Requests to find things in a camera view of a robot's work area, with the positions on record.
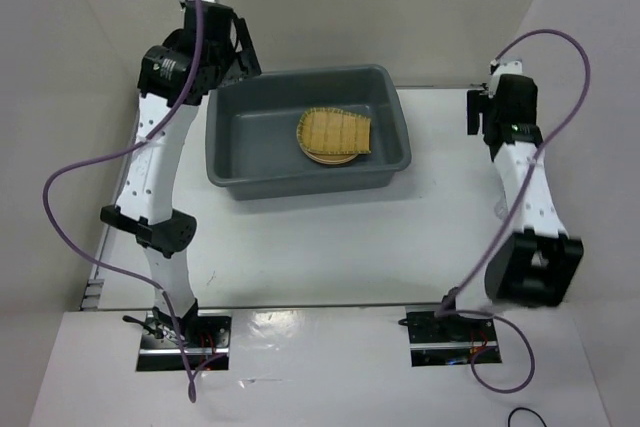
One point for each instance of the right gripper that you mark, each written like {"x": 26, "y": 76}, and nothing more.
{"x": 476, "y": 103}

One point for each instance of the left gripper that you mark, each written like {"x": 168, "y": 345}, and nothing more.
{"x": 246, "y": 55}

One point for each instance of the woven bamboo tray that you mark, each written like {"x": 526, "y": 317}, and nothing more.
{"x": 334, "y": 131}

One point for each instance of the yellow bear plate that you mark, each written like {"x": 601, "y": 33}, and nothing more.
{"x": 330, "y": 159}

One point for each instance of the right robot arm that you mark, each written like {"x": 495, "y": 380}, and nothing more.
{"x": 536, "y": 259}

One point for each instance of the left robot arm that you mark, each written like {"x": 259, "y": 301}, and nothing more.
{"x": 168, "y": 105}

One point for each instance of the grey plastic bin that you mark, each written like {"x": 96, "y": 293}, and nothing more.
{"x": 250, "y": 142}

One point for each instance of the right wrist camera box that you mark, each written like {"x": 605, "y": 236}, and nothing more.
{"x": 499, "y": 68}

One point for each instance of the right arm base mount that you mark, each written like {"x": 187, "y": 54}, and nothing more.
{"x": 448, "y": 341}

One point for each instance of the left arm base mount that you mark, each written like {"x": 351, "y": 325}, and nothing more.
{"x": 158, "y": 350}

